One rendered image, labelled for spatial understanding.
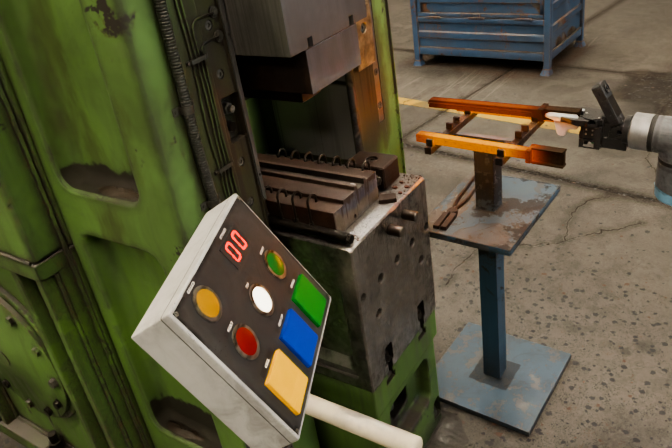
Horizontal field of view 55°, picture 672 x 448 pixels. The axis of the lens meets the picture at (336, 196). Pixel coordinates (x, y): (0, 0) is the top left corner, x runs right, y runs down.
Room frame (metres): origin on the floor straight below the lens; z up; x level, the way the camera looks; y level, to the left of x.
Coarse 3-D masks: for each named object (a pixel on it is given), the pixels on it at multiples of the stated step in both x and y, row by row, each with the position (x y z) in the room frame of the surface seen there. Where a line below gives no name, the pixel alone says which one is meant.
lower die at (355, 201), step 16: (272, 160) 1.62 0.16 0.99; (288, 160) 1.60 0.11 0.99; (272, 176) 1.52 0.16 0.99; (288, 176) 1.49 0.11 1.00; (304, 176) 1.47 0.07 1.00; (352, 176) 1.42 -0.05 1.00; (368, 176) 1.43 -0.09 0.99; (272, 192) 1.45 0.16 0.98; (288, 192) 1.43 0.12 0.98; (304, 192) 1.40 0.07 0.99; (320, 192) 1.39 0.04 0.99; (336, 192) 1.37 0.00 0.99; (352, 192) 1.36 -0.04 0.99; (368, 192) 1.41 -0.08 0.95; (272, 208) 1.40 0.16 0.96; (288, 208) 1.37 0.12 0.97; (304, 208) 1.34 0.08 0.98; (320, 208) 1.33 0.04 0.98; (336, 208) 1.31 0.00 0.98; (352, 208) 1.35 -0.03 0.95; (320, 224) 1.32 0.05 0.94; (336, 224) 1.30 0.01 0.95
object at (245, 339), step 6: (240, 330) 0.77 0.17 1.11; (246, 330) 0.78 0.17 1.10; (240, 336) 0.76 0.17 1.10; (246, 336) 0.76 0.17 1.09; (252, 336) 0.77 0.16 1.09; (240, 342) 0.75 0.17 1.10; (246, 342) 0.75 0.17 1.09; (252, 342) 0.76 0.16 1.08; (240, 348) 0.74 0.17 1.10; (246, 348) 0.75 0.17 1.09; (252, 348) 0.75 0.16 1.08; (252, 354) 0.75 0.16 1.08
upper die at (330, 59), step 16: (352, 32) 1.43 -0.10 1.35; (320, 48) 1.33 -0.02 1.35; (336, 48) 1.38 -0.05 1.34; (352, 48) 1.43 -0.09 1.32; (240, 64) 1.40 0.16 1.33; (256, 64) 1.38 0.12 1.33; (272, 64) 1.35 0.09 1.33; (288, 64) 1.32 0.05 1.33; (304, 64) 1.30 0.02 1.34; (320, 64) 1.32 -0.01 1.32; (336, 64) 1.37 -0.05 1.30; (352, 64) 1.42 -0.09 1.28; (256, 80) 1.38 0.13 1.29; (272, 80) 1.35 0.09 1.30; (288, 80) 1.33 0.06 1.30; (304, 80) 1.30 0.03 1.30; (320, 80) 1.32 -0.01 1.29
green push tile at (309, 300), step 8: (304, 280) 0.97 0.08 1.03; (296, 288) 0.94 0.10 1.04; (304, 288) 0.95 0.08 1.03; (312, 288) 0.97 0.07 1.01; (296, 296) 0.92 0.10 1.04; (304, 296) 0.93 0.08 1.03; (312, 296) 0.95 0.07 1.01; (320, 296) 0.97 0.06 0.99; (296, 304) 0.91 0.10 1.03; (304, 304) 0.92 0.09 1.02; (312, 304) 0.93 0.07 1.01; (320, 304) 0.95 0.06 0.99; (304, 312) 0.91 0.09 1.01; (312, 312) 0.92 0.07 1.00; (320, 312) 0.93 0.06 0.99; (312, 320) 0.91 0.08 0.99; (320, 320) 0.91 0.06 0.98
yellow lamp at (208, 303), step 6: (198, 294) 0.77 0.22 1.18; (204, 294) 0.78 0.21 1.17; (210, 294) 0.78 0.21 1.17; (198, 300) 0.76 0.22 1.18; (204, 300) 0.77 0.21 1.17; (210, 300) 0.77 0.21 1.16; (216, 300) 0.78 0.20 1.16; (204, 306) 0.76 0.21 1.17; (210, 306) 0.76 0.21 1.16; (216, 306) 0.77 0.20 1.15; (204, 312) 0.75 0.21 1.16; (210, 312) 0.75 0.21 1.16; (216, 312) 0.76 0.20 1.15
